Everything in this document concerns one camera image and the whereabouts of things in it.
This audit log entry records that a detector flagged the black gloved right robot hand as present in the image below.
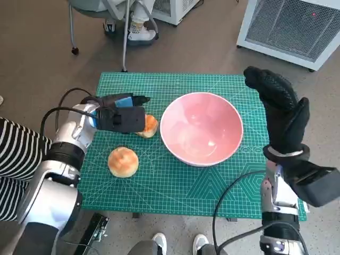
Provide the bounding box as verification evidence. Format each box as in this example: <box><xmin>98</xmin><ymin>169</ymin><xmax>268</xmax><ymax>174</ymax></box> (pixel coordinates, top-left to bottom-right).
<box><xmin>243</xmin><ymin>66</ymin><xmax>311</xmax><ymax>155</ymax></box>

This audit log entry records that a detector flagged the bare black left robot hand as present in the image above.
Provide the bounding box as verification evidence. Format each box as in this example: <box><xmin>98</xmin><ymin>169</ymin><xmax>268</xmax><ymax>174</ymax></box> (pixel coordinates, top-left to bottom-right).
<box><xmin>100</xmin><ymin>92</ymin><xmax>151</xmax><ymax>108</ymax></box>

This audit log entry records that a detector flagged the long toy bread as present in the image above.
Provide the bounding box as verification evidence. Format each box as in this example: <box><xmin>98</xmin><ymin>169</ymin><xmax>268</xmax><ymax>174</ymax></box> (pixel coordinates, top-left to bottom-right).
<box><xmin>135</xmin><ymin>114</ymin><xmax>159</xmax><ymax>139</ymax></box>

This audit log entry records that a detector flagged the round toy bread bun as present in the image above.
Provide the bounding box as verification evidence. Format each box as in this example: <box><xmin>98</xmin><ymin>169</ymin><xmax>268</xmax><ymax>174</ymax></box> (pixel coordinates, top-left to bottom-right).
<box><xmin>107</xmin><ymin>146</ymin><xmax>139</xmax><ymax>178</ymax></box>

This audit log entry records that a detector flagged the pink bowl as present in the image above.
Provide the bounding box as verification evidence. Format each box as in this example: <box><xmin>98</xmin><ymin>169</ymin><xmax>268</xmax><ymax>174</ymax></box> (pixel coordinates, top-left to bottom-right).
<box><xmin>159</xmin><ymin>92</ymin><xmax>244</xmax><ymax>167</ymax></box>

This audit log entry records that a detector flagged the silver metal pole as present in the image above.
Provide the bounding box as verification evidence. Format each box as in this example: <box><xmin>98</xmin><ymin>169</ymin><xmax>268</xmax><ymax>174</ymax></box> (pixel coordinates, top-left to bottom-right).
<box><xmin>122</xmin><ymin>0</ymin><xmax>132</xmax><ymax>73</ymax></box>

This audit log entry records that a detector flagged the person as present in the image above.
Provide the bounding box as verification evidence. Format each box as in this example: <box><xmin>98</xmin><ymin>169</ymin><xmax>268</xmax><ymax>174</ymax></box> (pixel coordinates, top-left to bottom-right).
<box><xmin>103</xmin><ymin>0</ymin><xmax>159</xmax><ymax>40</ymax></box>
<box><xmin>0</xmin><ymin>95</ymin><xmax>54</xmax><ymax>223</ymax></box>

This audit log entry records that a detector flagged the large white mesh cabinet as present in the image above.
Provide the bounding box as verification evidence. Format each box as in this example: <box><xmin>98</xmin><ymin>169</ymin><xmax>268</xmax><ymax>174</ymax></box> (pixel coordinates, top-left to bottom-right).
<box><xmin>236</xmin><ymin>0</ymin><xmax>340</xmax><ymax>72</ymax></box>

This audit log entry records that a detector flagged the green cutting mat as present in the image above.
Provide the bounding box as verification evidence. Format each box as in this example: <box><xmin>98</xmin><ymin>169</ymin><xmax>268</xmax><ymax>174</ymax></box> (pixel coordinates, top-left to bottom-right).
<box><xmin>79</xmin><ymin>72</ymin><xmax>308</xmax><ymax>220</ymax></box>

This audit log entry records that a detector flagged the grey office chair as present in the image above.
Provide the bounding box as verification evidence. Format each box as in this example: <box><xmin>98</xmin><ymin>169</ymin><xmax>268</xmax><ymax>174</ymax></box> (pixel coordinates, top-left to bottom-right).
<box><xmin>67</xmin><ymin>0</ymin><xmax>160</xmax><ymax>56</ymax></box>

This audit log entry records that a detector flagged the small white mesh cabinet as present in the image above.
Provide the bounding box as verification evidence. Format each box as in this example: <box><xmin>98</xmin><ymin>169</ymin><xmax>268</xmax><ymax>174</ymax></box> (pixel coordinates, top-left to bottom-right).
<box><xmin>151</xmin><ymin>0</ymin><xmax>205</xmax><ymax>27</ymax></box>

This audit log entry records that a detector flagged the black metal clamp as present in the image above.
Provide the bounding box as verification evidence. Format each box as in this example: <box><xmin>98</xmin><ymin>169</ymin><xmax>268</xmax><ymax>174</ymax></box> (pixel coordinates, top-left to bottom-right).
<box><xmin>73</xmin><ymin>212</ymin><xmax>110</xmax><ymax>255</ymax></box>

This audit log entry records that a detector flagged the white shoe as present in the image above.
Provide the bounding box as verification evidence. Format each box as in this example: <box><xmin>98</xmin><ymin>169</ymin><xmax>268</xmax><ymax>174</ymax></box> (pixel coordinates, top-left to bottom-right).
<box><xmin>192</xmin><ymin>233</ymin><xmax>209</xmax><ymax>255</ymax></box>
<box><xmin>151</xmin><ymin>233</ymin><xmax>167</xmax><ymax>255</ymax></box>

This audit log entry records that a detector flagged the grey leg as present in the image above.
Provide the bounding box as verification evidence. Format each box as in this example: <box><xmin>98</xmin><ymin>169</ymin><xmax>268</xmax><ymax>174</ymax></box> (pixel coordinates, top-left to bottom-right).
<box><xmin>198</xmin><ymin>243</ymin><xmax>223</xmax><ymax>255</ymax></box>
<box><xmin>127</xmin><ymin>240</ymin><xmax>160</xmax><ymax>255</ymax></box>

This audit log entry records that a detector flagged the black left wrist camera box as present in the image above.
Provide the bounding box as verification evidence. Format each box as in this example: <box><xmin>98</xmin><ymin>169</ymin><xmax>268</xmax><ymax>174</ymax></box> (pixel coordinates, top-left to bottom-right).
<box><xmin>95</xmin><ymin>106</ymin><xmax>147</xmax><ymax>134</ymax></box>

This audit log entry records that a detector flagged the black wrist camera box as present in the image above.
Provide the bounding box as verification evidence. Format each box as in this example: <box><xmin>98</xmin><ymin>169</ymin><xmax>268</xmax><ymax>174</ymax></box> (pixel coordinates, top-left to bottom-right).
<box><xmin>284</xmin><ymin>159</ymin><xmax>340</xmax><ymax>208</ymax></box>
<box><xmin>95</xmin><ymin>106</ymin><xmax>147</xmax><ymax>134</ymax></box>

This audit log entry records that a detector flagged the black cable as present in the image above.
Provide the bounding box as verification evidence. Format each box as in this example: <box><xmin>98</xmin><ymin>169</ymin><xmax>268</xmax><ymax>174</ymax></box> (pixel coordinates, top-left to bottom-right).
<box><xmin>40</xmin><ymin>106</ymin><xmax>98</xmax><ymax>136</ymax></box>
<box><xmin>212</xmin><ymin>171</ymin><xmax>309</xmax><ymax>255</ymax></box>
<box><xmin>57</xmin><ymin>87</ymin><xmax>98</xmax><ymax>108</ymax></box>

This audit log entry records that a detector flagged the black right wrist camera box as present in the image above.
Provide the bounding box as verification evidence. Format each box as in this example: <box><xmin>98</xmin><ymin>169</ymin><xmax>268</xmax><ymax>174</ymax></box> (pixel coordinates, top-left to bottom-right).
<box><xmin>284</xmin><ymin>159</ymin><xmax>340</xmax><ymax>208</ymax></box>

